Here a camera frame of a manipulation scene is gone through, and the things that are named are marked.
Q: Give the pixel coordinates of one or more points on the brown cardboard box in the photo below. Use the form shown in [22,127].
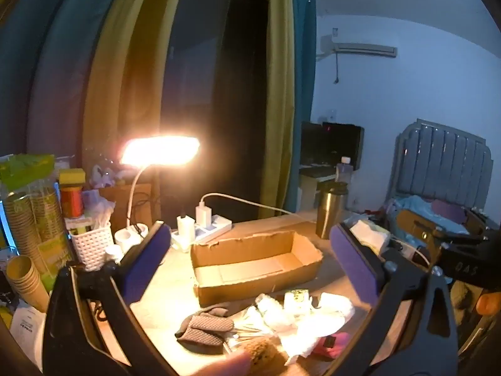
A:
[254,284]

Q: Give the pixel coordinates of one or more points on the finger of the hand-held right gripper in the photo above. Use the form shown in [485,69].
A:
[446,234]

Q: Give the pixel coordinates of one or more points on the white air conditioner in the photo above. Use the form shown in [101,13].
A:
[360,49]

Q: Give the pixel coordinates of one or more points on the black monitor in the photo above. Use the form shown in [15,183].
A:
[332,143]

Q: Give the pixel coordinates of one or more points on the white desk lamp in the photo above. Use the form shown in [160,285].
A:
[160,150]

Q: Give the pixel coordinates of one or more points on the small white bottle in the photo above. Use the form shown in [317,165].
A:
[113,252]

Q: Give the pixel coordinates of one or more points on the yellow curtain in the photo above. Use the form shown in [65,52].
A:
[117,86]
[280,105]

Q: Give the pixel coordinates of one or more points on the brown round sponge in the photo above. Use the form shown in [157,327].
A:
[264,356]

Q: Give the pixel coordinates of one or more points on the white paper package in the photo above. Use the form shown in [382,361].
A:
[25,329]

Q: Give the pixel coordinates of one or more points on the white power strip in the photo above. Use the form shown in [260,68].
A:
[219,226]

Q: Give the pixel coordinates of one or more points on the grey knitted glove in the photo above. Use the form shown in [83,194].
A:
[205,325]

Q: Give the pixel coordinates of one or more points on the brown cardboard carton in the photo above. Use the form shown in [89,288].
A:
[117,197]

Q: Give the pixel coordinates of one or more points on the grey padded headboard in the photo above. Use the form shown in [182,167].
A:
[442,164]

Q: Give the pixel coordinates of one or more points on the teal curtain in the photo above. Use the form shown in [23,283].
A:
[305,55]
[43,62]

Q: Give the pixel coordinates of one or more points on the yellow sponge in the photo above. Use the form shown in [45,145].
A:
[72,176]

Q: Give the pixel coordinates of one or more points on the orange can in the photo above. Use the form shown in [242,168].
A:
[71,201]

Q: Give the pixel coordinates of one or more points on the steel tumbler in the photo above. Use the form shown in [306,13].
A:
[330,211]

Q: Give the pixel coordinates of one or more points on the dark window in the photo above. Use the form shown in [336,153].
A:
[219,105]

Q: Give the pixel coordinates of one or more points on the blue bedding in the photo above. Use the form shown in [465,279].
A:
[422,211]

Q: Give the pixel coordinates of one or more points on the clear water bottle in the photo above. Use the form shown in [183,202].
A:
[344,170]

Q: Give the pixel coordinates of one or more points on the green packet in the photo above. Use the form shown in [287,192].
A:
[25,170]

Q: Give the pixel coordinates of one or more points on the pink soft item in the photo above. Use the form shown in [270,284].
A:
[332,345]

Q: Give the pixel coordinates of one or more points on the person's right hand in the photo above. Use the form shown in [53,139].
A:
[489,303]

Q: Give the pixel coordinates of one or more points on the cartoon print tissue pack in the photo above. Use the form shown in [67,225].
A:
[296,300]

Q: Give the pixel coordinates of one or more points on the white plastic bag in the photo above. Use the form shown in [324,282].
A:
[100,211]

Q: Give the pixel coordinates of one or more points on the white plastic basket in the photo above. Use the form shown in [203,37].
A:
[92,248]

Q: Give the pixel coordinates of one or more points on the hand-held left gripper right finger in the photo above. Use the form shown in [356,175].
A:
[354,266]

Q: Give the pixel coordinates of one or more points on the yellow tissue box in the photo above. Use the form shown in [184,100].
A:
[370,235]

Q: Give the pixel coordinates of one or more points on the wrapped stack of paper cups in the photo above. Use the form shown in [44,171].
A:
[35,223]

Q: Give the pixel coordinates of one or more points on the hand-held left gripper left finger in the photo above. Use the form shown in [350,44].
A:
[145,262]

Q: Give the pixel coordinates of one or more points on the white cabinet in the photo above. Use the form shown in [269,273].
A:
[311,188]

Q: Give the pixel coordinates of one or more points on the loose stack of paper cups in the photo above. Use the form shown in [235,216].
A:
[27,282]

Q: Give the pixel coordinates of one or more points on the white plastic sheet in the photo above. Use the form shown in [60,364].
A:
[309,337]

